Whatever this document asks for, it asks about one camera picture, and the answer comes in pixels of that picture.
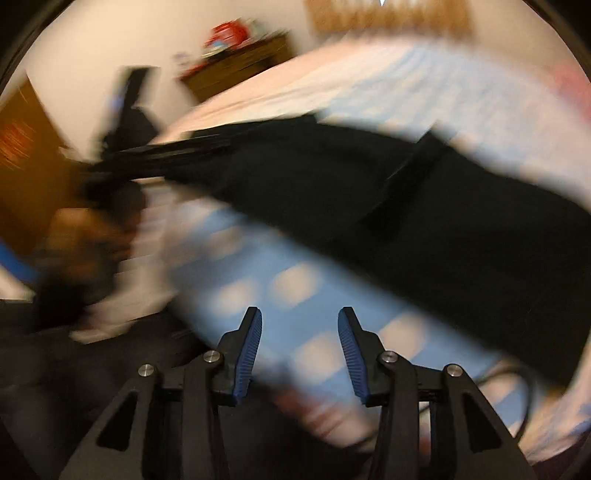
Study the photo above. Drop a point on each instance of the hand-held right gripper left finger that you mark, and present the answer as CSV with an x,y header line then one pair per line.
x,y
247,355

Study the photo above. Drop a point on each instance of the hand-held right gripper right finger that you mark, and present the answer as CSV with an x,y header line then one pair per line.
x,y
353,355

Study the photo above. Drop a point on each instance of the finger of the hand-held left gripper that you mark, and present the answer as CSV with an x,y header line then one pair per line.
x,y
166,154

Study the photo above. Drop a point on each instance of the black pants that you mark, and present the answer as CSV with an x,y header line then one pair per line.
x,y
369,217

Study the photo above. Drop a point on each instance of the person's left hand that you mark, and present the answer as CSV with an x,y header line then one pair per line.
x,y
87,244

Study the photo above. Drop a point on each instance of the bed with polka-dot sheet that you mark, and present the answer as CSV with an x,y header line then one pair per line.
x,y
286,286

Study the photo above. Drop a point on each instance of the brown wooden door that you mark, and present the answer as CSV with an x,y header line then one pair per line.
x,y
32,170

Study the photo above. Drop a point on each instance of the pink bed sheet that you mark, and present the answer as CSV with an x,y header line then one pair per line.
x,y
258,92

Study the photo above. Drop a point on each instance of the dark wooden desk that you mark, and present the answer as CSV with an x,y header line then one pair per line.
x,y
240,67

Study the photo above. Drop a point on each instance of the red gift bag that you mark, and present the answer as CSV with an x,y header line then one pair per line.
x,y
228,33

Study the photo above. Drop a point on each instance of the beige floral window curtain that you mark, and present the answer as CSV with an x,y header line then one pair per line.
x,y
392,14

